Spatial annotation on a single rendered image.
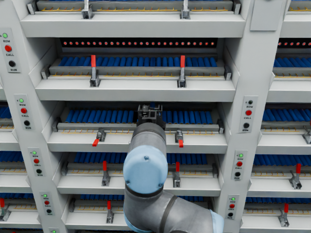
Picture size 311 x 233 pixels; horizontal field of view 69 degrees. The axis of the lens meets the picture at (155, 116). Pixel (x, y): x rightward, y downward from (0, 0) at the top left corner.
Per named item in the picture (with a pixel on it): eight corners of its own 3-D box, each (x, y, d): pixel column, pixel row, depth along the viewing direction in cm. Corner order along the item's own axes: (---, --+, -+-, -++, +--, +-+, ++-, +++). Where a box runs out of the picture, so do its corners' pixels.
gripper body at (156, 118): (163, 104, 70) (163, 119, 59) (163, 129, 73) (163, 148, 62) (138, 103, 70) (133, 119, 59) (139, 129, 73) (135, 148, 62)
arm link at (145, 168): (120, 196, 47) (121, 155, 43) (128, 161, 58) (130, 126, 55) (165, 199, 47) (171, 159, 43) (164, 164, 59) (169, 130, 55)
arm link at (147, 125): (166, 161, 58) (128, 160, 58) (165, 150, 63) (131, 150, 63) (166, 129, 55) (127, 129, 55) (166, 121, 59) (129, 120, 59)
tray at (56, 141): (225, 153, 78) (231, 134, 71) (50, 151, 79) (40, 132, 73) (215, 114, 93) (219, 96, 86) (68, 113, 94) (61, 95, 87)
